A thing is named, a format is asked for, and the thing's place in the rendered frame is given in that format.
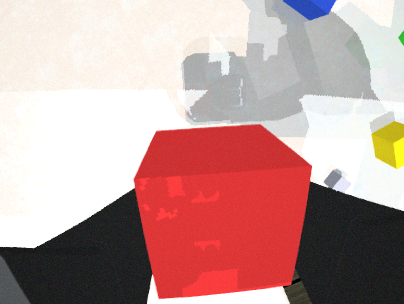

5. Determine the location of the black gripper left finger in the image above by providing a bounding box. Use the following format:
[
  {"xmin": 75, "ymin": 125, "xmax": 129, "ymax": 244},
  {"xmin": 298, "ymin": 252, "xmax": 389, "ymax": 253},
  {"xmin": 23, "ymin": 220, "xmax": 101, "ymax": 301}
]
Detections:
[{"xmin": 0, "ymin": 188, "xmax": 153, "ymax": 304}]

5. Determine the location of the red block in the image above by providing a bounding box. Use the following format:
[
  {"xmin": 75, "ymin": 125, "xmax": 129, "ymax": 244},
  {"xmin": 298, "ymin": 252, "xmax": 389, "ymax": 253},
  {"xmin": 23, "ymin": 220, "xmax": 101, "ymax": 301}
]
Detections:
[{"xmin": 133, "ymin": 124, "xmax": 312, "ymax": 300}]

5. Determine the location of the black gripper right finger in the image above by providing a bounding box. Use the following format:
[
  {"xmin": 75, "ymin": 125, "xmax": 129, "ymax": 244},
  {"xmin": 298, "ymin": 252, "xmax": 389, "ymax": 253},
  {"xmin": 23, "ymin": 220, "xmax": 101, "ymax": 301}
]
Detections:
[{"xmin": 295, "ymin": 181, "xmax": 404, "ymax": 304}]

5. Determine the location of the blue cube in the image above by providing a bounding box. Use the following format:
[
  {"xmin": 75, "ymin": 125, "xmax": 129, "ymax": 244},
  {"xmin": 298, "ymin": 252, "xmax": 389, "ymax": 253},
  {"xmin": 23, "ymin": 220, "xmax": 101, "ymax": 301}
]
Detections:
[{"xmin": 283, "ymin": 0, "xmax": 336, "ymax": 20}]

